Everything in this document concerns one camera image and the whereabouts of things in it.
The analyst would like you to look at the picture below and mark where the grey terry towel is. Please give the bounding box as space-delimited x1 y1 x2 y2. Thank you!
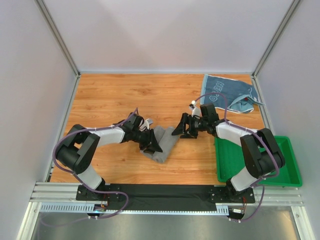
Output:
140 125 179 164

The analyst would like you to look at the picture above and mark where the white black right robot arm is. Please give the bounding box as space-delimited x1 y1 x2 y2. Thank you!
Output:
172 102 286 198

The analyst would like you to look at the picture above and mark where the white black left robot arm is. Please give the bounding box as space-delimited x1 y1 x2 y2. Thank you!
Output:
52 112 163 193

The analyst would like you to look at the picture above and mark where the blue patterned towel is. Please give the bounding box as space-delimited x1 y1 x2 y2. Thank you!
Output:
200 74 263 114

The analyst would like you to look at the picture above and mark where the green plastic tray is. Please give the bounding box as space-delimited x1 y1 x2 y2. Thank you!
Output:
214 136 303 188

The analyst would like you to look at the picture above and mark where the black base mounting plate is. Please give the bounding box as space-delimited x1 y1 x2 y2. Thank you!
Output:
76 184 256 212

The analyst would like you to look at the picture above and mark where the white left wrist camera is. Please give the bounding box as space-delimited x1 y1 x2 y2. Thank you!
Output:
139 118 153 132

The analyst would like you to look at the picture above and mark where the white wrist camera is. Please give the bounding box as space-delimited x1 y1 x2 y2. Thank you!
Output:
139 118 153 132
189 100 202 117

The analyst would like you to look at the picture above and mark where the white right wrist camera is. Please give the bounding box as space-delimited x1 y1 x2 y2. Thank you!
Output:
189 100 202 117

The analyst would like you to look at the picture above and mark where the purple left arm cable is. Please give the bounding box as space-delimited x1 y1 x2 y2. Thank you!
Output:
39 107 140 227

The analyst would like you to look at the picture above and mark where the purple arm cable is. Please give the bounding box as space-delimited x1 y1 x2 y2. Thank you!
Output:
193 91 280 224
39 107 140 227

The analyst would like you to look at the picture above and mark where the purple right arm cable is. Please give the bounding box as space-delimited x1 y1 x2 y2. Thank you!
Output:
193 91 280 224

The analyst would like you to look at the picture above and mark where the aluminium frame post right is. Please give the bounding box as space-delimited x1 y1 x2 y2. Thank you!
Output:
251 0 303 77

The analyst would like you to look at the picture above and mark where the aluminium frame post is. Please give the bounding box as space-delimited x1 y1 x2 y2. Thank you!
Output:
251 0 303 77
34 0 81 77

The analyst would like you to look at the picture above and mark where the aluminium front rail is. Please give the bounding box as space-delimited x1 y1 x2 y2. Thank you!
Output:
30 182 303 216

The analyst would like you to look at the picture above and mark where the aluminium frame post left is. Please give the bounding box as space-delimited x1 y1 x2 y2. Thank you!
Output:
34 0 81 77

